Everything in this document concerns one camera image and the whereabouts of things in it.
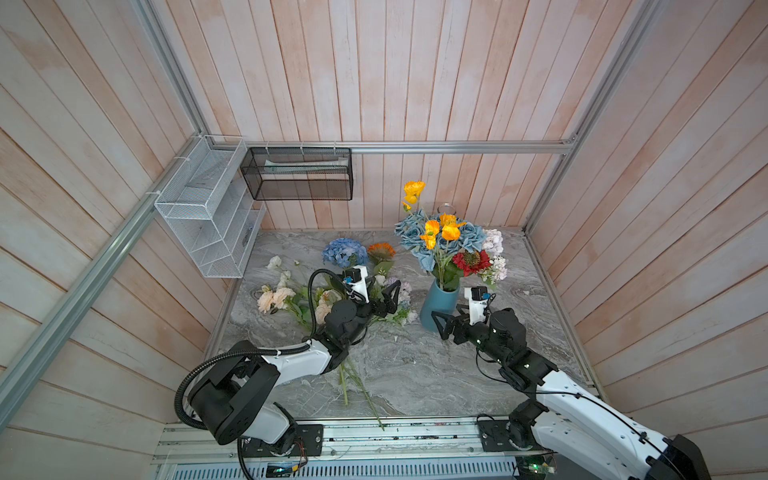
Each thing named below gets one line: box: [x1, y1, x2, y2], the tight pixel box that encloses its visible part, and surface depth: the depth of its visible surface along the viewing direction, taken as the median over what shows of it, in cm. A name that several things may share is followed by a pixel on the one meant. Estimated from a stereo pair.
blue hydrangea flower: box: [322, 238, 369, 268], surface depth 103 cm
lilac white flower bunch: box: [481, 228, 507, 285], surface depth 71 cm
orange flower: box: [367, 242, 396, 276], surface depth 109 cm
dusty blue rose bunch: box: [395, 209, 487, 271], surface depth 70 cm
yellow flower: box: [402, 181, 465, 250], surface depth 64 cm
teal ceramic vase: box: [420, 278, 460, 333], surface depth 82 cm
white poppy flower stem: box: [266, 255, 300, 288], surface depth 105 cm
